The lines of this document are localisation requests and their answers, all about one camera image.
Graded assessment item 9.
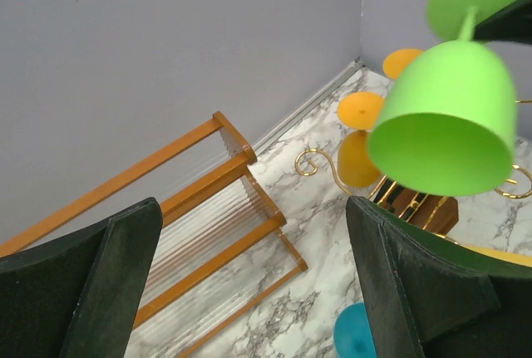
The blue plastic wine glass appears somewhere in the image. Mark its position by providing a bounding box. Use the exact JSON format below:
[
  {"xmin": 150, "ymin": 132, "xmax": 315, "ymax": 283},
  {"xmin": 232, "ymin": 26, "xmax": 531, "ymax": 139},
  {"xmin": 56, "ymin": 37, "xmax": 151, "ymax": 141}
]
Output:
[{"xmin": 333, "ymin": 302, "xmax": 377, "ymax": 358}]

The orange plastic wine glass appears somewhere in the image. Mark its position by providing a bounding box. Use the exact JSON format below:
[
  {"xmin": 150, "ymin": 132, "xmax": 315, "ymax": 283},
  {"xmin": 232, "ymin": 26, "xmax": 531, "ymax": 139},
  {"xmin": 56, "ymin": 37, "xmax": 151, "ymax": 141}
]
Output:
[
  {"xmin": 337, "ymin": 91, "xmax": 384, "ymax": 188},
  {"xmin": 382, "ymin": 48, "xmax": 423, "ymax": 80}
]

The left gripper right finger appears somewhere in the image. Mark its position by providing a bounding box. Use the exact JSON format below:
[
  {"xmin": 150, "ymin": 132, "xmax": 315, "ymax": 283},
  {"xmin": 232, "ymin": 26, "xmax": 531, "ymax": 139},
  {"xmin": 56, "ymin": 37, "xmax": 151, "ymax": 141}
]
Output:
[{"xmin": 346, "ymin": 196, "xmax": 531, "ymax": 357}]

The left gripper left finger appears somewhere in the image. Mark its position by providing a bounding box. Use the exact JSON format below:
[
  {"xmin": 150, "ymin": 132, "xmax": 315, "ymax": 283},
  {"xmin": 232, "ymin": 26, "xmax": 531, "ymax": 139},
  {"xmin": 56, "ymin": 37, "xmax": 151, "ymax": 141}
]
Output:
[{"xmin": 1, "ymin": 197, "xmax": 162, "ymax": 357}]

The wooden dish rack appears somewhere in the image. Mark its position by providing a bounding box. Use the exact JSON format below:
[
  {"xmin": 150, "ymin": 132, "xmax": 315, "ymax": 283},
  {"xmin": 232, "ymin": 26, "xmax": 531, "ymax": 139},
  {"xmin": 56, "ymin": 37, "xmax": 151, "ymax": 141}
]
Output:
[{"xmin": 1, "ymin": 112, "xmax": 308, "ymax": 357}]

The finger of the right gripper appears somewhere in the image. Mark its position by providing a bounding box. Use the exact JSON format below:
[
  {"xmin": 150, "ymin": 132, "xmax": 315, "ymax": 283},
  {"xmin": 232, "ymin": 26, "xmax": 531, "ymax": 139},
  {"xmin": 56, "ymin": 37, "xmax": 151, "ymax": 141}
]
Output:
[{"xmin": 473, "ymin": 0, "xmax": 531, "ymax": 46}]

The yellow book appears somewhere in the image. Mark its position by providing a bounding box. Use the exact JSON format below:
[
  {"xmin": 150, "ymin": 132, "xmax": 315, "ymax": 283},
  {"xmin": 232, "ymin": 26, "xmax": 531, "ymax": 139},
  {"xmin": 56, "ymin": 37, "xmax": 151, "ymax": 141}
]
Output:
[{"xmin": 463, "ymin": 245, "xmax": 532, "ymax": 267}]

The green plastic wine glass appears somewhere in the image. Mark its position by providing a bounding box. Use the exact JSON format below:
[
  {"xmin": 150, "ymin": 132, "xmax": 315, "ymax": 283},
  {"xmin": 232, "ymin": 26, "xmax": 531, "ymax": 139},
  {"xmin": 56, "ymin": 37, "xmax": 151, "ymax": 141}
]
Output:
[{"xmin": 367, "ymin": 0, "xmax": 518, "ymax": 196}]

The gold wire wine glass rack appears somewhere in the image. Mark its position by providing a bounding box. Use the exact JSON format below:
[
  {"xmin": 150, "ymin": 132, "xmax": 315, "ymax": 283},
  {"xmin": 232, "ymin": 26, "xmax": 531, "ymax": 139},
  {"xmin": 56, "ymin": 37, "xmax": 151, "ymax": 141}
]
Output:
[{"xmin": 294, "ymin": 99, "xmax": 532, "ymax": 234}]

